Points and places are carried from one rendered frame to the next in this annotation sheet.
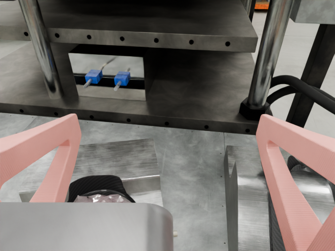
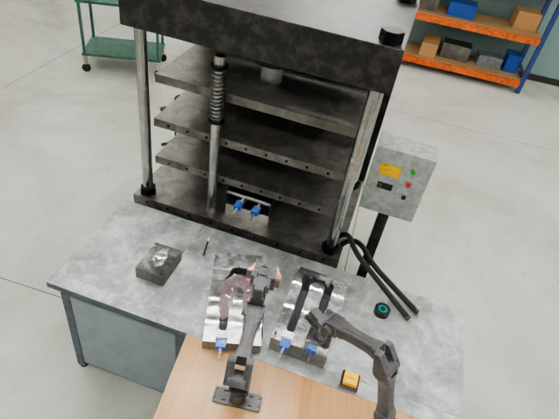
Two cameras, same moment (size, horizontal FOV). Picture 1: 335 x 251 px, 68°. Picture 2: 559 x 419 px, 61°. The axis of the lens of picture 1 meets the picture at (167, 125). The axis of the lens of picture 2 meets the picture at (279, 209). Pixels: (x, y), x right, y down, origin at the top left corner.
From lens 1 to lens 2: 1.87 m
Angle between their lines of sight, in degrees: 4
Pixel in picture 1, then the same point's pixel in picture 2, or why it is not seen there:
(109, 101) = (244, 222)
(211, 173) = (289, 278)
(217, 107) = (310, 240)
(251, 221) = (292, 294)
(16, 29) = (200, 170)
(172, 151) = (274, 263)
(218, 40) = (314, 206)
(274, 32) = (338, 214)
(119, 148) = (250, 258)
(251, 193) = (295, 286)
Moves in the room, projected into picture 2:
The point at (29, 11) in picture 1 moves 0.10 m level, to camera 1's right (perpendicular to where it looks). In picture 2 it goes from (213, 170) to (230, 173)
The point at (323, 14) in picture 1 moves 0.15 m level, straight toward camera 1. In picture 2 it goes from (373, 206) to (358, 219)
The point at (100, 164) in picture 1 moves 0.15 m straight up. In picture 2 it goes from (243, 263) to (245, 242)
